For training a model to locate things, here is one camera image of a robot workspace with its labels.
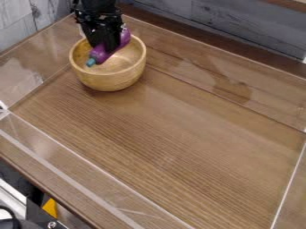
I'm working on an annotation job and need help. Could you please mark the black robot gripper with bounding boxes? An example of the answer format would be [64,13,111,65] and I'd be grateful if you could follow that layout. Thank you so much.
[74,0,123,52]

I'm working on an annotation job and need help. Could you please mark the purple toy eggplant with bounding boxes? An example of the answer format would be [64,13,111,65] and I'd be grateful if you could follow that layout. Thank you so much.
[86,28,131,67]

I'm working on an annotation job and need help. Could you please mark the light wooden bowl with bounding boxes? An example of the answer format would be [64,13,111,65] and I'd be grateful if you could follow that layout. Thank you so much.
[68,35,147,91]

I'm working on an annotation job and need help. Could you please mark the clear acrylic tray walls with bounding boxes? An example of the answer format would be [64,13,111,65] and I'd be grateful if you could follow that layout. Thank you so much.
[0,10,306,229]

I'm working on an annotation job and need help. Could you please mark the yellow tag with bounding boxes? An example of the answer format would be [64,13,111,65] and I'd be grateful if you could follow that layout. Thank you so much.
[42,199,59,218]

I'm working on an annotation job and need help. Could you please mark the black base with screw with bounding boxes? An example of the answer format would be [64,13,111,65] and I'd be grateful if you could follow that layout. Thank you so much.
[23,202,94,229]

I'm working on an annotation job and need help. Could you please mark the black cable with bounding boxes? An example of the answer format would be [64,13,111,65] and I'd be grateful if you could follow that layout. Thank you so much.
[0,205,24,229]

